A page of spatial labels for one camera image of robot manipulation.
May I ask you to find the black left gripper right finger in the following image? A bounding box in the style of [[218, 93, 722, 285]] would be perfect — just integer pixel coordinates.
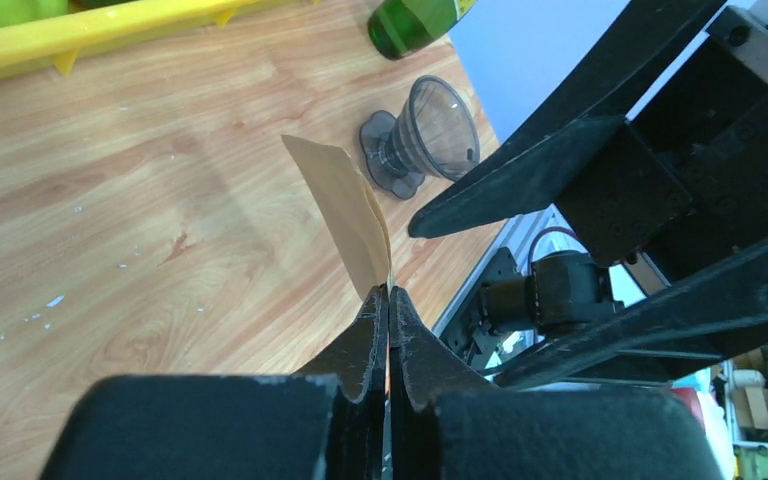
[[389, 287, 722, 479]]

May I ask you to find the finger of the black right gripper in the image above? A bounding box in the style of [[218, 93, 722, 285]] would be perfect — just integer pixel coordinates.
[[408, 0, 723, 238], [493, 237, 768, 388]]

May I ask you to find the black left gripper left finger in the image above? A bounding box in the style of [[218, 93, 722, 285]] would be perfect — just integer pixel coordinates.
[[41, 286, 389, 479]]

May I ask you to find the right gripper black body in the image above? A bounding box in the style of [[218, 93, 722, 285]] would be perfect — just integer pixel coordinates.
[[556, 1, 768, 265]]

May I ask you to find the grey transparent coffee dripper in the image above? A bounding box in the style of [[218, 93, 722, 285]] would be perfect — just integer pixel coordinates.
[[359, 75, 481, 200]]

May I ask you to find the green glass bottle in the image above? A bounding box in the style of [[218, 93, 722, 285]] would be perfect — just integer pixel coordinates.
[[367, 0, 476, 60]]

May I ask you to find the yellow plastic fruit tray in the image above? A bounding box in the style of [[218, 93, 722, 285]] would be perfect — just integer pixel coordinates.
[[0, 0, 285, 80]]

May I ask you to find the light green apple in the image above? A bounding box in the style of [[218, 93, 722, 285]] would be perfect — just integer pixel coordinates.
[[0, 0, 69, 28]]

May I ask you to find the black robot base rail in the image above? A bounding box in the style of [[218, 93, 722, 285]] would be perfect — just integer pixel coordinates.
[[437, 226, 624, 371]]

